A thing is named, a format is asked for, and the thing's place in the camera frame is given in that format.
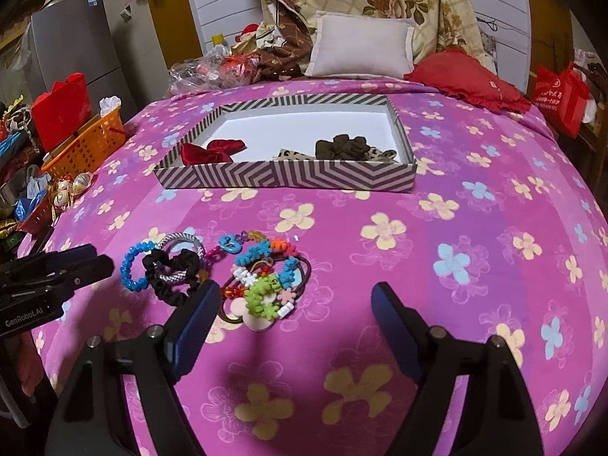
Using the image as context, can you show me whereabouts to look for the brown scrunchie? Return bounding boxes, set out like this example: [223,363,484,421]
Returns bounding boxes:
[315,135,370,160]

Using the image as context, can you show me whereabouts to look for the red plush toy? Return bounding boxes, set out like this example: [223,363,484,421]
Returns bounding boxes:
[233,23,260,53]

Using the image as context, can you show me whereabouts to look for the silver sparkly bracelet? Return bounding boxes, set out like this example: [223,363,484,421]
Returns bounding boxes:
[154,232,210,286]

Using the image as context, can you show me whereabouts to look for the grey pillow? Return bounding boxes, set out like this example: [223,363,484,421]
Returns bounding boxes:
[304,10,416,79]

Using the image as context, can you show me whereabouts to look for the pink floral bedsheet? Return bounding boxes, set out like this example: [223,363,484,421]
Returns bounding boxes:
[16,78,608,456]

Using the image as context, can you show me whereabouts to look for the grey refrigerator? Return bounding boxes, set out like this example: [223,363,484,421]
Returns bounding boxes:
[19,0,150,124]

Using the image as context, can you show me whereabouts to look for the black scrunchie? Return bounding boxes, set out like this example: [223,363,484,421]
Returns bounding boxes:
[142,249,203,307]

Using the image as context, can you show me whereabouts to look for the red velvet bow scrunchie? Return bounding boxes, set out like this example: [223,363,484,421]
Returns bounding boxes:
[179,139,248,167]

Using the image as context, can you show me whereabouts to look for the small red basket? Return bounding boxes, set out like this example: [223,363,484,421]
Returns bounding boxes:
[19,190,55,236]

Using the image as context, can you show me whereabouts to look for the red ruffled pillow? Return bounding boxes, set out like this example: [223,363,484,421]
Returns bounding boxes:
[405,48,532,115]

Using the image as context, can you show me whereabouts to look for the shell ornaments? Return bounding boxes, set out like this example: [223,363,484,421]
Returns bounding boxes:
[52,173,93,210]

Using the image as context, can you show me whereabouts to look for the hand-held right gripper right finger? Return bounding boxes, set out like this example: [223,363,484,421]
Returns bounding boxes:
[370,281,545,456]

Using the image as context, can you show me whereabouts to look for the rainbow crystal bead bracelet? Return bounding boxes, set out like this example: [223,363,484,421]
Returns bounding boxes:
[197,229,269,300]

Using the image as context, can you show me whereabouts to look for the blue bead bracelet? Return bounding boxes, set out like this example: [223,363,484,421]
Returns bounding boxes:
[122,241,158,291]

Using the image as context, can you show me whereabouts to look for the red shopping bag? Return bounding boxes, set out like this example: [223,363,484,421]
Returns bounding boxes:
[532,62,590,139]

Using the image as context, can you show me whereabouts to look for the blue plastic bag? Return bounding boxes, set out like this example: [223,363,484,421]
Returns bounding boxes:
[13,192,39,222]

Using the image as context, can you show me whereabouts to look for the plastic bottle with yellow cap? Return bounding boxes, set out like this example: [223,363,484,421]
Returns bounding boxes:
[209,33,231,59]

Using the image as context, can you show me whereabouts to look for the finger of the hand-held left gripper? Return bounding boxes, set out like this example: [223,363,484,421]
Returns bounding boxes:
[9,244,96,272]
[28,255,113,298]

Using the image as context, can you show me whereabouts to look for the orange plastic basket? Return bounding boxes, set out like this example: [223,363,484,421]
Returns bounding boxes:
[40,106,127,180]

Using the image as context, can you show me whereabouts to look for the leopard print hair tie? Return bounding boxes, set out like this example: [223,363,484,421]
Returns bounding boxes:
[277,148,396,163]

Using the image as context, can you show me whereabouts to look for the brown patterned blanket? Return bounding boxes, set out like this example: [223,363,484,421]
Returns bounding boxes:
[237,0,317,81]

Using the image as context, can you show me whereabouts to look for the pile of flower hair ties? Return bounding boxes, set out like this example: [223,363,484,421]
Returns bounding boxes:
[221,237,312,333]

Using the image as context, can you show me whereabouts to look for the striped shallow cardboard box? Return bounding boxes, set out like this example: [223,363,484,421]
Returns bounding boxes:
[154,95,418,194]

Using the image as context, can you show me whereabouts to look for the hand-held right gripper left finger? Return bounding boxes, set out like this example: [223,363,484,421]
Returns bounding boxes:
[45,280,222,456]

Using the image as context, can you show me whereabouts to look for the clear plastic bag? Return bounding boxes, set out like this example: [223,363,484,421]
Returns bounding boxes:
[168,50,233,96]

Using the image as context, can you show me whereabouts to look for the white slatted headboard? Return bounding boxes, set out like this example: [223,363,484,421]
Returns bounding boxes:
[183,0,533,96]

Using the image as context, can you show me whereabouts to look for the red paper bag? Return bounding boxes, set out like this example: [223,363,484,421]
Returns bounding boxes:
[31,74,93,150]

